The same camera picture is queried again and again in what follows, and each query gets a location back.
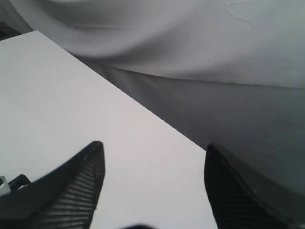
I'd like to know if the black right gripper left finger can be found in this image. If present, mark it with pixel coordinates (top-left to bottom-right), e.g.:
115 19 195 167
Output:
0 141 105 229

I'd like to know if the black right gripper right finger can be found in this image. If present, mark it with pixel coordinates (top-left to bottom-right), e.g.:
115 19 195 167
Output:
204 144 305 229

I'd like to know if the grey backdrop cloth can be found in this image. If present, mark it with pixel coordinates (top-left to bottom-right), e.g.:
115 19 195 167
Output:
0 0 305 194

